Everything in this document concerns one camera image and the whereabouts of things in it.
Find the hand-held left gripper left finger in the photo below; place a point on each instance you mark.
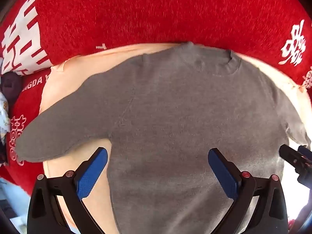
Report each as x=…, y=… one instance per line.
x=92, y=173

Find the grey knit sweater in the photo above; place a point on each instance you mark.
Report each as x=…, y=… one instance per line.
x=170, y=114

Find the cream quilted mat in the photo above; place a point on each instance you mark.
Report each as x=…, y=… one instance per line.
x=73, y=82

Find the pale patterned cloth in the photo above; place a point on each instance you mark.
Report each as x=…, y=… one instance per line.
x=3, y=117

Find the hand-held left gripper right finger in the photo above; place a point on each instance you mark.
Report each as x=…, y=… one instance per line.
x=223, y=173

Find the dark purple cloth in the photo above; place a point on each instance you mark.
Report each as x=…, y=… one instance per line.
x=11, y=85

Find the red blanket with white print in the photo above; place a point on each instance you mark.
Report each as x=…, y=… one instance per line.
x=146, y=9

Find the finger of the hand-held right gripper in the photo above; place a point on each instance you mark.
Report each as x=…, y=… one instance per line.
x=305, y=150
x=288, y=154

